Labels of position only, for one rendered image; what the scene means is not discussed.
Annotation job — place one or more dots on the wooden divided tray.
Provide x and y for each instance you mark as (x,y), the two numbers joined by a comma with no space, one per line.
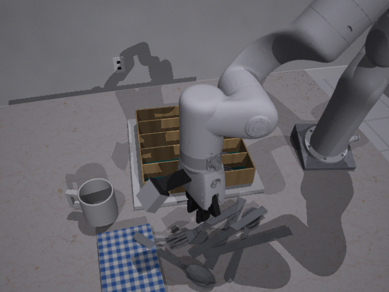
(158,135)

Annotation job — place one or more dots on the blue and white checked towel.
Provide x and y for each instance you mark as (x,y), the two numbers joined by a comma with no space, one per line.
(126,265)

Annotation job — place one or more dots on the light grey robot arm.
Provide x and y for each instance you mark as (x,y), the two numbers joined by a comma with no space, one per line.
(240,107)

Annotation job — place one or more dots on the grey mug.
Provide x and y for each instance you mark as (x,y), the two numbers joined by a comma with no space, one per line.
(97,202)

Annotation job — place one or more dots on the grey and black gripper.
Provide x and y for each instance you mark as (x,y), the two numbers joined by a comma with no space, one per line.
(203,190)

